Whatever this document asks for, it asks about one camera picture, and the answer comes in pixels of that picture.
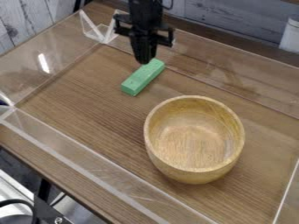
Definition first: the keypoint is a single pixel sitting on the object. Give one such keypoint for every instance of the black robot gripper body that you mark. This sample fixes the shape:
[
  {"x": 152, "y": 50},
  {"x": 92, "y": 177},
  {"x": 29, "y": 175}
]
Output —
[{"x": 144, "y": 28}]

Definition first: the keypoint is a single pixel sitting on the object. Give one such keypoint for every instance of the black table leg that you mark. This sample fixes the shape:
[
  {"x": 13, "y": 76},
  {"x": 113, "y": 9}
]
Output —
[{"x": 44, "y": 190}]

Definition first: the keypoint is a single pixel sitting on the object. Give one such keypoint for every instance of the brown wooden bowl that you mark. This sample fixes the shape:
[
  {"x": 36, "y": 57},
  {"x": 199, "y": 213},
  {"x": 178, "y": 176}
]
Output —
[{"x": 194, "y": 138}]

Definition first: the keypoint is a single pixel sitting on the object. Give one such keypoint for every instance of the black metal bracket with screw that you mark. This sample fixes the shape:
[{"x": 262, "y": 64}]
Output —
[{"x": 47, "y": 215}]

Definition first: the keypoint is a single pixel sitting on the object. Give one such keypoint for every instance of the white cylindrical container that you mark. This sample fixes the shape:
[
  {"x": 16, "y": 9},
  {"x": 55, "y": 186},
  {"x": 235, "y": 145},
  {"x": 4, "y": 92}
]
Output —
[{"x": 290, "y": 39}]

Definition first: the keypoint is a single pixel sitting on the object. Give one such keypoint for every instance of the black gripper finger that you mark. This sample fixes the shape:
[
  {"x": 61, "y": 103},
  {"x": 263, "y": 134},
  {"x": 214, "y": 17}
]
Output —
[
  {"x": 139, "y": 44},
  {"x": 151, "y": 48}
]

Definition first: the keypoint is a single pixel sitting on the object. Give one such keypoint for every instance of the green rectangular block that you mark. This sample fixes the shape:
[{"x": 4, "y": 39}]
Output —
[{"x": 141, "y": 77}]

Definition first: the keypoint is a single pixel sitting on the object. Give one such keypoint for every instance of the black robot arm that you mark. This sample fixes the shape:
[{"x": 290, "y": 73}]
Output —
[{"x": 149, "y": 7}]

